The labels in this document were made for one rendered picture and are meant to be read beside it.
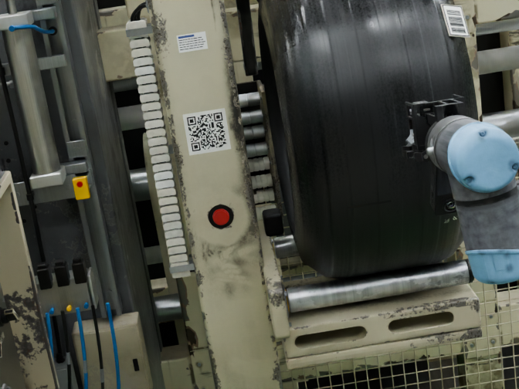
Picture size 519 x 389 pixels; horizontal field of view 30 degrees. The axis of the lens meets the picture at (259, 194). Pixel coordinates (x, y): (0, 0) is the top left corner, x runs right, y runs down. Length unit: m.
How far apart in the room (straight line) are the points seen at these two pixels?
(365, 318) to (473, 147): 0.70
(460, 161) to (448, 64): 0.47
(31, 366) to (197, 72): 0.57
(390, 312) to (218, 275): 0.32
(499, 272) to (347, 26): 0.55
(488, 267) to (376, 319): 0.61
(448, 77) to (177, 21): 0.47
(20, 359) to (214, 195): 0.45
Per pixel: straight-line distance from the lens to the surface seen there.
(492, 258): 1.17
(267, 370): 1.88
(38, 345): 1.57
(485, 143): 1.11
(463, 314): 1.79
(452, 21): 1.60
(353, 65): 1.53
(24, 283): 1.53
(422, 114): 1.32
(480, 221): 1.16
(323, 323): 1.75
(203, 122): 1.71
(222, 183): 1.74
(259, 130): 2.14
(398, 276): 1.77
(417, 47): 1.56
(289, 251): 2.01
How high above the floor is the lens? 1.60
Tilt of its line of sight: 17 degrees down
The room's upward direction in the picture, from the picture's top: 9 degrees counter-clockwise
